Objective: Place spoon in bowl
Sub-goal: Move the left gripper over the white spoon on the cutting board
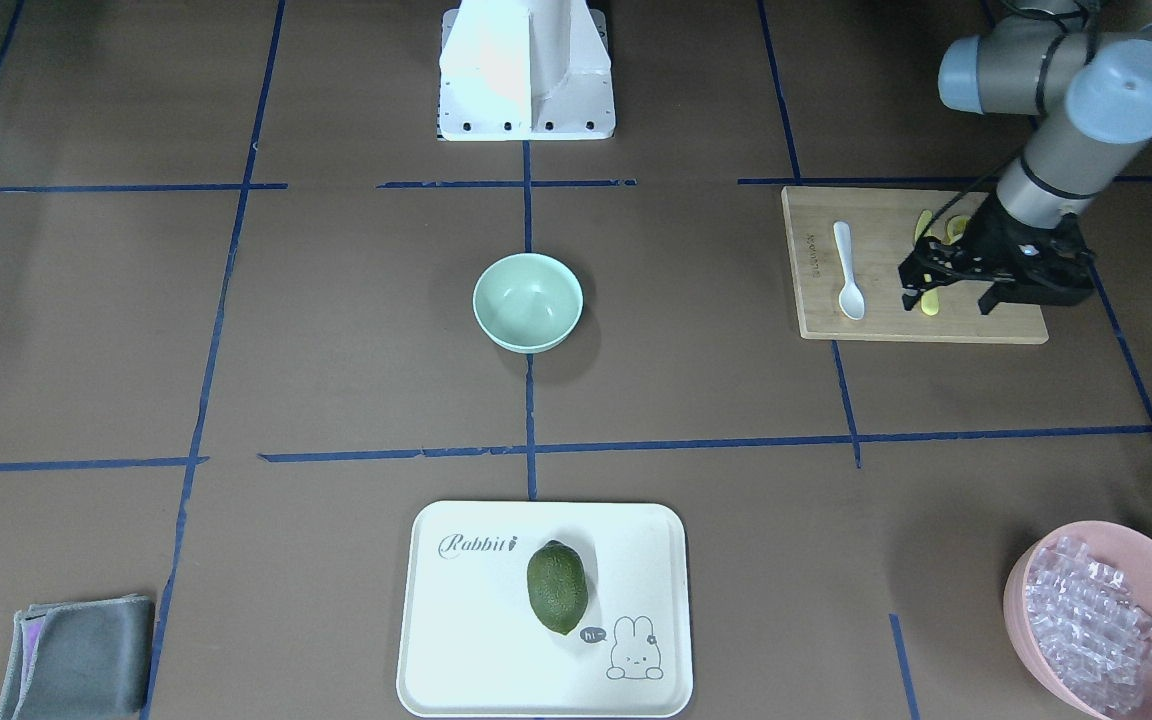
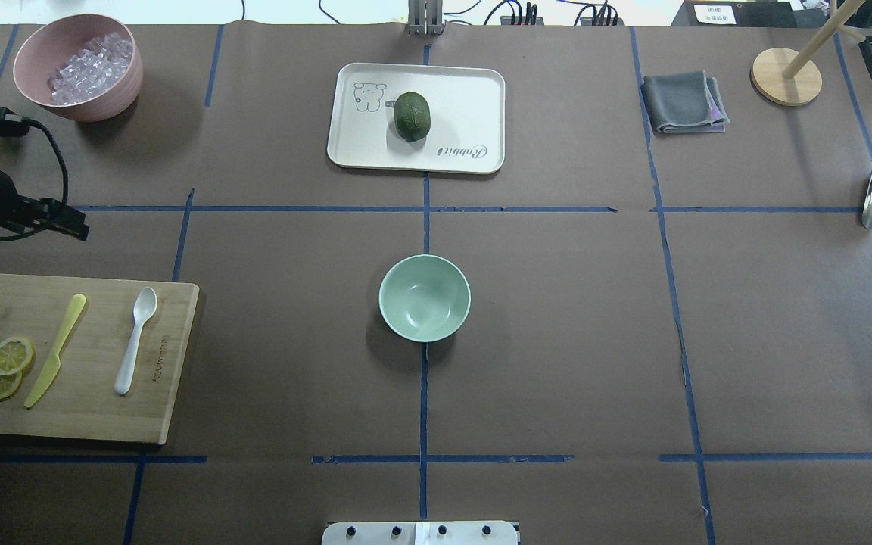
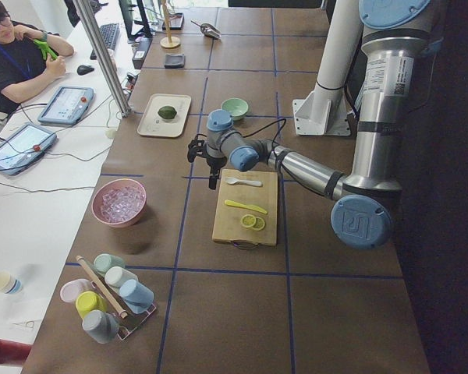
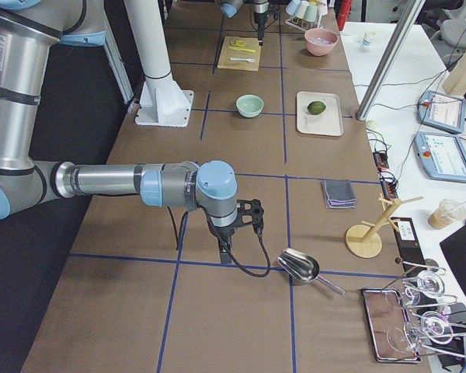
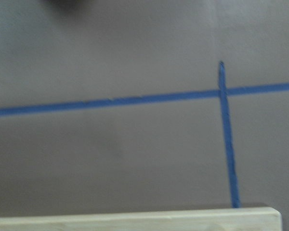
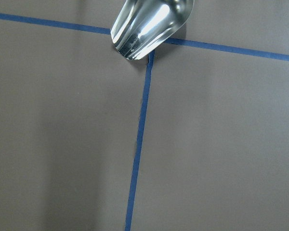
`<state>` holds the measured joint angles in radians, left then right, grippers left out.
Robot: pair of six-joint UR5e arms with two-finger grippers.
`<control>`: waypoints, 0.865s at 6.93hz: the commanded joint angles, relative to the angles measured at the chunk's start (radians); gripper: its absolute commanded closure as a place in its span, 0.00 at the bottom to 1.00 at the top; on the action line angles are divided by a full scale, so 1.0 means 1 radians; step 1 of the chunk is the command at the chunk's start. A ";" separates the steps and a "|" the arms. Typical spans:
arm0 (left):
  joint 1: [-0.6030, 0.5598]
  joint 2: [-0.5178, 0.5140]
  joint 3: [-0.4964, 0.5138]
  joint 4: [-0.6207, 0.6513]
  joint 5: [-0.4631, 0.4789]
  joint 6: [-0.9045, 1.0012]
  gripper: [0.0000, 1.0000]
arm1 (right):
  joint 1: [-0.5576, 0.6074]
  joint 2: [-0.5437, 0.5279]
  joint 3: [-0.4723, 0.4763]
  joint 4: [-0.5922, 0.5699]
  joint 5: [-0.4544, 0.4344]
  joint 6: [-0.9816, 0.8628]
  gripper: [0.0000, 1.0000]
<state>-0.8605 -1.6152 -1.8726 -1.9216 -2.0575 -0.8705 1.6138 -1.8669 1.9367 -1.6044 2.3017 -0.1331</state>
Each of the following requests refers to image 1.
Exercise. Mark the white rabbit tray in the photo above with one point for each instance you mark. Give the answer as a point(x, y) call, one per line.
point(471, 646)

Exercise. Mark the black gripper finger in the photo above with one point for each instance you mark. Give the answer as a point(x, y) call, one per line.
point(916, 279)
point(930, 249)

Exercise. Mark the yellow plastic knife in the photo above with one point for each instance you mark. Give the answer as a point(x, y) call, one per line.
point(929, 301)

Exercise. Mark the green avocado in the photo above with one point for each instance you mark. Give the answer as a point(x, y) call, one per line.
point(557, 588)

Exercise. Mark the upper lemon slice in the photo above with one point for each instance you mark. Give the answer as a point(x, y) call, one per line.
point(955, 228)

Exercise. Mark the grey folded cloth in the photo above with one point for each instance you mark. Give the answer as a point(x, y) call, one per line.
point(79, 659)

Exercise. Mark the pink bowl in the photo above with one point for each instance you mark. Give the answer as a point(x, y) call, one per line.
point(1122, 548)

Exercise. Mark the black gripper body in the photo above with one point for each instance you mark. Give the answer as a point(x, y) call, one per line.
point(992, 237)

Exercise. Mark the white plastic spoon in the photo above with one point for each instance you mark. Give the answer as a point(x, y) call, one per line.
point(850, 300)

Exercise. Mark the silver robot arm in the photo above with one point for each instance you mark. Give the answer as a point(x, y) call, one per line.
point(1092, 94)

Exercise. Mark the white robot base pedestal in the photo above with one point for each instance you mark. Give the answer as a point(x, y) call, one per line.
point(525, 71)

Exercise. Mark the wooden cutting board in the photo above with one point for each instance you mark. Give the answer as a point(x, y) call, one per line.
point(882, 223)

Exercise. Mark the clear ice cubes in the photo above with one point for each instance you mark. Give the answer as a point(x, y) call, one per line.
point(1089, 628)

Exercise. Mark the light green bowl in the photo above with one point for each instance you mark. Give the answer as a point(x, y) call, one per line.
point(527, 302)

